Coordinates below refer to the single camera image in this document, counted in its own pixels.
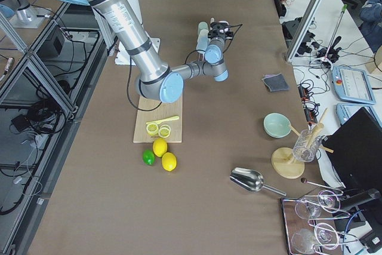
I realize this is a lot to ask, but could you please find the wooden mug tree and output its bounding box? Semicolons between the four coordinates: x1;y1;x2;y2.
271;108;334;179

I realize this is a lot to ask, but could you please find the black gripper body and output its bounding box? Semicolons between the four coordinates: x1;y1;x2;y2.
208;21;233;41

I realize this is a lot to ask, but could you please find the wooden cutting board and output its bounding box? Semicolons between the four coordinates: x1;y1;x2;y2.
133;96;183;143

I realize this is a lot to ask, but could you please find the metal scoop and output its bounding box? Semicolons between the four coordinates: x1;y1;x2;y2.
230;167;287;197

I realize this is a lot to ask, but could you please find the white cup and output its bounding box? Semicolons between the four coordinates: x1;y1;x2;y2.
198;29;208;36

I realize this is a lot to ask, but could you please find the lemon slice lower left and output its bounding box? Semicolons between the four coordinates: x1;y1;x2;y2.
158;124;171;139

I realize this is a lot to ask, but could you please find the grey cloth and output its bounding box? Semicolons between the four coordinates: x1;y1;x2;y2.
262;73;289;93

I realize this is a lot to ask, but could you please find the blue teach pendant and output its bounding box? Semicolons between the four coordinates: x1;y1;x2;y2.
335;103;381;125
331;66;376;105

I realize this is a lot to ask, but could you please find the person in dark clothes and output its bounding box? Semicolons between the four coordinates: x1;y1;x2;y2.
359;0;381;53

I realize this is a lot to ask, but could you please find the lemon slice top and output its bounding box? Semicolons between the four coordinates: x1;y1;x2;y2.
146;122;159;136

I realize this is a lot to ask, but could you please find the yellow lemon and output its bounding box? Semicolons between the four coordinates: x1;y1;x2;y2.
152;138;168;158
161;152;177;171

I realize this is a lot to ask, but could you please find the black monitor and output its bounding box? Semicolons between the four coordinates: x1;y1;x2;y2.
324;107;381;191

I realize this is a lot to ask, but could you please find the pink cup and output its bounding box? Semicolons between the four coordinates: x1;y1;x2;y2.
214;21;229;30

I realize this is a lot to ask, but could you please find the glass mug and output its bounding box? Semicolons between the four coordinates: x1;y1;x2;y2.
292;130;322;162

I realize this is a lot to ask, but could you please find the lemon slice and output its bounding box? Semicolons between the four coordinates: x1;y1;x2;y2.
158;124;171;139
146;122;159;136

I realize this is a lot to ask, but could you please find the white wire cup rack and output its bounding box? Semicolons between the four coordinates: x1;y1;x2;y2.
195;17;215;64

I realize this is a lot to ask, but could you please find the green lime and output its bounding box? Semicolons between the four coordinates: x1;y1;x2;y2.
142;149;156;165

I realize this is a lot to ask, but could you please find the yellow plastic knife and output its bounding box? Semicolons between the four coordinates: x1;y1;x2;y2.
146;115;180;125

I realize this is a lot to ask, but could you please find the light blue cup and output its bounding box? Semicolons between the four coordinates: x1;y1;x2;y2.
196;35;209;54

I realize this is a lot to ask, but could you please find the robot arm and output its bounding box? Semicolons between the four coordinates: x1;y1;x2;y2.
59;0;233;103

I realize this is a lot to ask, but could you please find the aluminium frame post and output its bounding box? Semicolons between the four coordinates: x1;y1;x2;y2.
285;0;322;64

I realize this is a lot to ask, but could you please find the wine glass rack tray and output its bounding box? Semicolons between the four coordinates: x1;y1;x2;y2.
281;189;363;254

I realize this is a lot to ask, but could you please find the mint green cup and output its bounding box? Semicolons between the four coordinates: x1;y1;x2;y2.
198;21;208;33

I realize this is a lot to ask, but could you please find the mint green bowl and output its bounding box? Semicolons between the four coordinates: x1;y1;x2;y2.
263;113;291;139

